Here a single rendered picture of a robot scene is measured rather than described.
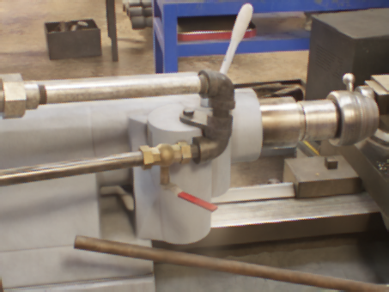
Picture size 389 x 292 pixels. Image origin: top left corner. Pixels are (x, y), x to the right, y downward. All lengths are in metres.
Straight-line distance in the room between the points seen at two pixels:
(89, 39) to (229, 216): 3.59
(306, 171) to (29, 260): 0.62
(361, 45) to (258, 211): 1.24
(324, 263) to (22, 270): 0.63
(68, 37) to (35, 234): 3.82
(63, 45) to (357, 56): 2.80
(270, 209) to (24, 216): 0.52
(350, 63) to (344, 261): 1.18
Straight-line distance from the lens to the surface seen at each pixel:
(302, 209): 1.19
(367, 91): 1.25
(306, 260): 1.24
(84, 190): 0.83
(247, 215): 1.16
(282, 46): 2.79
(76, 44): 4.63
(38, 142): 0.81
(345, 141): 0.94
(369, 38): 2.30
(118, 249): 0.75
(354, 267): 1.25
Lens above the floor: 1.48
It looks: 27 degrees down
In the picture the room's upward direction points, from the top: straight up
